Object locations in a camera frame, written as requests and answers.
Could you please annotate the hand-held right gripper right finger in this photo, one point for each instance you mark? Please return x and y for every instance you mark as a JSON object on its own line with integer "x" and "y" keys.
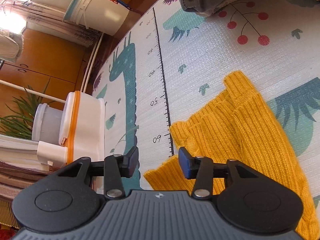
{"x": 184, "y": 163}

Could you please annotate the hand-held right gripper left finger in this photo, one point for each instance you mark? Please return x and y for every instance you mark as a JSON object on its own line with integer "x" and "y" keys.
{"x": 133, "y": 158}

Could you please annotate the yellow knit sweater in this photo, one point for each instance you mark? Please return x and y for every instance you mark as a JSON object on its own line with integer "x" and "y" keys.
{"x": 237, "y": 135}

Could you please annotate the white storage box orange band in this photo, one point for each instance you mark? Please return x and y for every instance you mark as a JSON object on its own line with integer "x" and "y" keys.
{"x": 87, "y": 130}

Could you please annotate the translucent plastic container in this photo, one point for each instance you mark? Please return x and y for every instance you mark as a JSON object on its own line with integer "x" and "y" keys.
{"x": 46, "y": 122}

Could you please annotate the printed foam play mat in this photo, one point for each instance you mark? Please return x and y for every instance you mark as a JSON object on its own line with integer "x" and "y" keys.
{"x": 200, "y": 62}

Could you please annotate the white pipe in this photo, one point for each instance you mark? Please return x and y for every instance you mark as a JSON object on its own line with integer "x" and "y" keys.
{"x": 93, "y": 60}

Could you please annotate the green potted plant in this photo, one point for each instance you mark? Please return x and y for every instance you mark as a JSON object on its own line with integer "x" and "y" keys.
{"x": 20, "y": 122}

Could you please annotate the wooden cabinet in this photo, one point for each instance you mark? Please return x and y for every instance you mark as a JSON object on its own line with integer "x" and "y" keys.
{"x": 45, "y": 60}

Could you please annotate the white plastic bucket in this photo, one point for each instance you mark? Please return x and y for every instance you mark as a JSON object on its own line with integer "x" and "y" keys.
{"x": 100, "y": 10}

